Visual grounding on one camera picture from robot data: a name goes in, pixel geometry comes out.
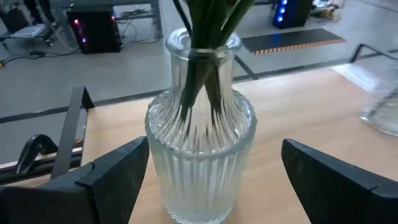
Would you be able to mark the wooden shelf with black legs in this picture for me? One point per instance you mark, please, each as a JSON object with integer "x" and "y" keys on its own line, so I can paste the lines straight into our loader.
{"x": 295, "y": 109}

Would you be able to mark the black computer tower blue lights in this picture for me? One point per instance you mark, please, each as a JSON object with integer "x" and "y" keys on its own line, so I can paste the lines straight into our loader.
{"x": 293, "y": 14}

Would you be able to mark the diamond-cut clear glass vase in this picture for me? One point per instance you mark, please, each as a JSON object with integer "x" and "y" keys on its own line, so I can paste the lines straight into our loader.
{"x": 384, "y": 109}

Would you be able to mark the black hazard-striped floor mat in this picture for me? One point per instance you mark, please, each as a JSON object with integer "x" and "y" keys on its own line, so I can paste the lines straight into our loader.
{"x": 292, "y": 40}

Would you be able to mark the black computer tower red lights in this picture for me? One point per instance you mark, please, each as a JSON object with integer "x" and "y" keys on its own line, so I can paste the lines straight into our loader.
{"x": 96, "y": 31}

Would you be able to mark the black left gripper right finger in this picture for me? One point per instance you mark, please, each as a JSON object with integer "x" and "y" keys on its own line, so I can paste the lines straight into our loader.
{"x": 335, "y": 193}

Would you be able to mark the ribbed clear glass vase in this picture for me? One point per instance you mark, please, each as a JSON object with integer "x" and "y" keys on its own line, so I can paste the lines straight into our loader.
{"x": 199, "y": 174}

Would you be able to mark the black metal rig frame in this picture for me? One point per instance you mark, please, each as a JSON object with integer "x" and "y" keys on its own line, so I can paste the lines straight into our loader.
{"x": 31, "y": 169}

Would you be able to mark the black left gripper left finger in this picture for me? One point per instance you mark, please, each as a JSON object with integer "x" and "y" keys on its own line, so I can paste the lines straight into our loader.
{"x": 93, "y": 196}

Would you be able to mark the grey metal table leg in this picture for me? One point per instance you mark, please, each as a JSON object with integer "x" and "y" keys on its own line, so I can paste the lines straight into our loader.
{"x": 157, "y": 18}

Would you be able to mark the flat white grey device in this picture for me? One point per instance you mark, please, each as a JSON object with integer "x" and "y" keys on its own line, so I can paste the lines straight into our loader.
{"x": 28, "y": 31}

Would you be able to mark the black clamp hook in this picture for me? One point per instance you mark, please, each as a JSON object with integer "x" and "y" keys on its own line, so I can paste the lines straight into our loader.
{"x": 31, "y": 149}

